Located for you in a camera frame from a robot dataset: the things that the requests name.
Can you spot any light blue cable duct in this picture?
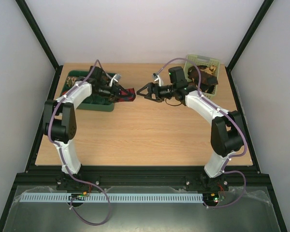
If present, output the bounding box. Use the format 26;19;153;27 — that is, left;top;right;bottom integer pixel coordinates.
20;193;203;203

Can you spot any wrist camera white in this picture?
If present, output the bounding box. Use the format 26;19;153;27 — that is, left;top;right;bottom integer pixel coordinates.
152;73;164;87
109;73;121;87

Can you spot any rolled tie brown white pattern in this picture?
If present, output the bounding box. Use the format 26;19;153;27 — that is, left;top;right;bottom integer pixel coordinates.
66;76;78;87

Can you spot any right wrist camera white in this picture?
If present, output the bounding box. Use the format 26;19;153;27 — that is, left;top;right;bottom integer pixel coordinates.
152;73;164;87

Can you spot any green compartment tray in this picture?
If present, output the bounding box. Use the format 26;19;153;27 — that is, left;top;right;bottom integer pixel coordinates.
60;70;115;112

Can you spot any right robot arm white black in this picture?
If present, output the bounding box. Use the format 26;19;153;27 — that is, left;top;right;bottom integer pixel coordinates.
137;66;247;189

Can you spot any black aluminium frame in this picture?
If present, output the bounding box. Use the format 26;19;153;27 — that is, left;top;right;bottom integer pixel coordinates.
0;0;287;232

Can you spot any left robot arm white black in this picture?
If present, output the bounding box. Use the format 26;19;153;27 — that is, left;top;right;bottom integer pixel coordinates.
42;66;136;174

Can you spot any red navy striped tie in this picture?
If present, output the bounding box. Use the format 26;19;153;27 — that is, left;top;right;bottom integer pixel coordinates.
116;88;136;102

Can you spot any pile of brown ties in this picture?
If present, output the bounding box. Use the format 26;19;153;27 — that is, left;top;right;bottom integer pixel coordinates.
188;65;218;94

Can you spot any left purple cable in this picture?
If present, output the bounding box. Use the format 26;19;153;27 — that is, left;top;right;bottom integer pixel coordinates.
47;59;112;226

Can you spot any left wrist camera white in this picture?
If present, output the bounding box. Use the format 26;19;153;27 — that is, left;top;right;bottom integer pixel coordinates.
109;73;121;87

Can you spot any purple cable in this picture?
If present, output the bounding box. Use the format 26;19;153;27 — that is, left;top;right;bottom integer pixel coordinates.
152;57;247;209
47;59;112;226

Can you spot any light green plastic basket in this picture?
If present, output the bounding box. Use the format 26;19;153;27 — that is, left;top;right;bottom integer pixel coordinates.
184;54;220;99

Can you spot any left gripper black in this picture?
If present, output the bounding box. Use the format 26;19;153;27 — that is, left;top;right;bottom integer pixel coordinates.
94;83;131;102

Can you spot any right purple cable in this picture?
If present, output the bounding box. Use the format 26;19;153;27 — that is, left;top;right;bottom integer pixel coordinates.
152;57;247;209

